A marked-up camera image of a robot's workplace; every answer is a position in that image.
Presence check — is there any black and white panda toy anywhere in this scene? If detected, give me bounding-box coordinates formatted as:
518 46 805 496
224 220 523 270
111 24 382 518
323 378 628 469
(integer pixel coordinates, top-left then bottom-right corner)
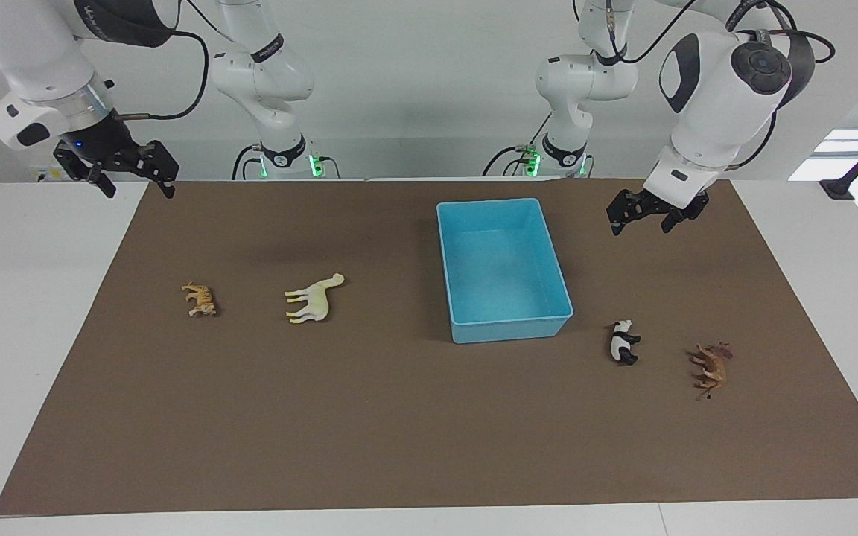
606 319 641 366

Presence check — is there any orange striped tiger toy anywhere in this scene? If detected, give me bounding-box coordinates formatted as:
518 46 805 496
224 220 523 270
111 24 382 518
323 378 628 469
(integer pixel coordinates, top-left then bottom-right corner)
181 281 218 318

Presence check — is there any cream llama toy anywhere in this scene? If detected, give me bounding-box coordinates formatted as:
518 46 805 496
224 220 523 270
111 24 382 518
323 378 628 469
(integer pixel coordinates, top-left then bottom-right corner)
285 272 346 325

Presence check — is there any light blue storage box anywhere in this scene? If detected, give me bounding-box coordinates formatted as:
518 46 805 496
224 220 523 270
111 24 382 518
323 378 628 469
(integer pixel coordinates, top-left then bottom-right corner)
436 197 574 345

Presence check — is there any brown table mat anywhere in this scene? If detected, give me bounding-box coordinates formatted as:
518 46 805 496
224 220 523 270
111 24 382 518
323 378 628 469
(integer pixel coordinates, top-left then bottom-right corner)
0 177 858 517

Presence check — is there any black right base cable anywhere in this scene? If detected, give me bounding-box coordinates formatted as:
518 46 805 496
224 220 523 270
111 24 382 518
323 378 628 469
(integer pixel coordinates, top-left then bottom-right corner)
231 143 263 180

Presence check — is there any black base cable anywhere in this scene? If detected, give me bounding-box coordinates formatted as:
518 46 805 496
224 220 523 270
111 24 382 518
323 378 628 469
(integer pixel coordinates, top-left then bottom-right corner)
231 143 263 180
482 112 553 178

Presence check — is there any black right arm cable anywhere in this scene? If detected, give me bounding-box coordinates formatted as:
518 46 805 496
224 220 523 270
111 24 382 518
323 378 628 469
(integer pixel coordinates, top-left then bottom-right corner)
112 0 211 121

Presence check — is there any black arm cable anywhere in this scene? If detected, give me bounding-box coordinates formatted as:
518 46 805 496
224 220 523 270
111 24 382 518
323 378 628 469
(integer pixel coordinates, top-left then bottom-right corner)
606 0 837 172
112 0 211 121

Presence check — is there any black left base cable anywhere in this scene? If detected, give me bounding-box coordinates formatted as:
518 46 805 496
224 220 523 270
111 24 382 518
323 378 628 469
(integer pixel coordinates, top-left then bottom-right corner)
482 112 553 178

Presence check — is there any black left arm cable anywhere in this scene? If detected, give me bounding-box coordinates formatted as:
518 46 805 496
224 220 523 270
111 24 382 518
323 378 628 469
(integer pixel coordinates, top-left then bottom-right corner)
606 0 837 172

